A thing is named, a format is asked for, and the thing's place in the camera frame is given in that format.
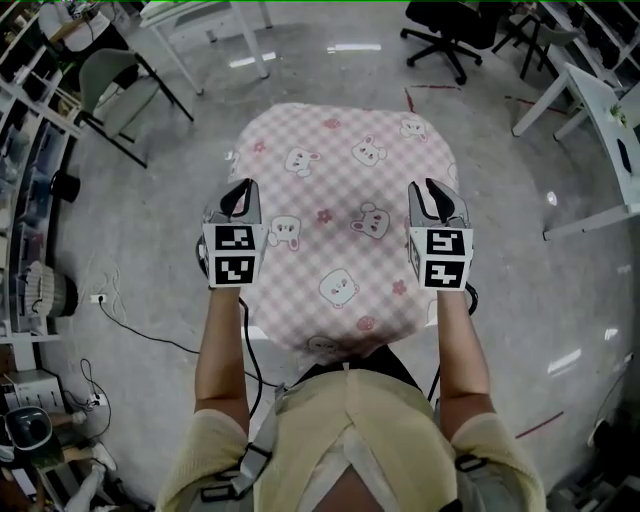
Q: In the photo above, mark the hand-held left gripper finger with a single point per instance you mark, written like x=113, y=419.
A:
x=234, y=197
x=254, y=205

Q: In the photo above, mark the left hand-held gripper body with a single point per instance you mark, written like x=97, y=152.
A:
x=235, y=255

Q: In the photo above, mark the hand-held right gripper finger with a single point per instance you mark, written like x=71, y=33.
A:
x=446, y=200
x=418, y=205

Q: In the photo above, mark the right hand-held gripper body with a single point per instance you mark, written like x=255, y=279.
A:
x=442, y=257

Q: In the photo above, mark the pink checked bear print tablecloth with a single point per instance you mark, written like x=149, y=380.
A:
x=340, y=190

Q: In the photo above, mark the person's left forearm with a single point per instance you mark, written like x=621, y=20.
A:
x=222, y=350

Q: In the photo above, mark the person's right forearm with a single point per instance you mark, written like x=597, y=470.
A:
x=462, y=360

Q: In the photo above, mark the white table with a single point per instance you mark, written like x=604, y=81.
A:
x=255, y=333

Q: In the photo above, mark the person's black trousers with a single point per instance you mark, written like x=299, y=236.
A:
x=380, y=362

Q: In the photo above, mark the white power strip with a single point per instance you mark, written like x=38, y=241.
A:
x=98, y=299
x=98, y=400

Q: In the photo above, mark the grey-green chair with black legs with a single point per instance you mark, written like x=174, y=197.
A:
x=117, y=95

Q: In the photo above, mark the black round bin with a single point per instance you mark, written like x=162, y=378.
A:
x=67, y=186

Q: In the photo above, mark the black office swivel chair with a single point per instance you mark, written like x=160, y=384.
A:
x=445, y=30

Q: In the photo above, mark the large white desk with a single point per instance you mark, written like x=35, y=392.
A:
x=600, y=115

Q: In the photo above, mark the person's pale yellow shirt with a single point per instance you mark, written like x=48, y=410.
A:
x=380, y=425

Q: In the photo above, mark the black flat device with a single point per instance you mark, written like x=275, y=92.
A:
x=624, y=156

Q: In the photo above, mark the grey chair with black legs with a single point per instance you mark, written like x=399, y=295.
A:
x=545, y=37

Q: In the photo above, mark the white ribbed fan heater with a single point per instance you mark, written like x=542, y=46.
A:
x=47, y=290

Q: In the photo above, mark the small green plant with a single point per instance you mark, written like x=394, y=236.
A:
x=618, y=114

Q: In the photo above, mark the white storage shelf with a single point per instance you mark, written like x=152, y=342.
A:
x=25, y=150

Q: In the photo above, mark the white box with slots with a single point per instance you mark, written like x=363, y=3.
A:
x=32, y=387

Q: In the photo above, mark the dark round appliance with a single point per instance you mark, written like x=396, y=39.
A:
x=27, y=430

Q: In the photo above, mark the white wall shelf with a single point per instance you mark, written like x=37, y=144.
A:
x=600, y=30

